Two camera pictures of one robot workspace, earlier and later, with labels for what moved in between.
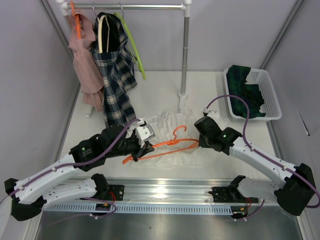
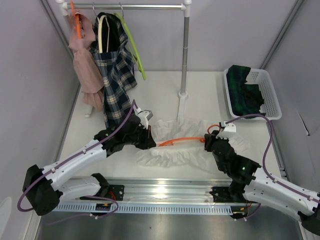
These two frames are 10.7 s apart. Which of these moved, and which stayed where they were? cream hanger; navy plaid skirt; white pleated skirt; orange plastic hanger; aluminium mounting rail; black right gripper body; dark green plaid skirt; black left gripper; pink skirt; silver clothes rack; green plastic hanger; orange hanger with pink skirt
Moved: orange plastic hanger; black right gripper body; white pleated skirt; black left gripper
Stayed: pink skirt; aluminium mounting rail; orange hanger with pink skirt; dark green plaid skirt; silver clothes rack; green plastic hanger; navy plaid skirt; cream hanger
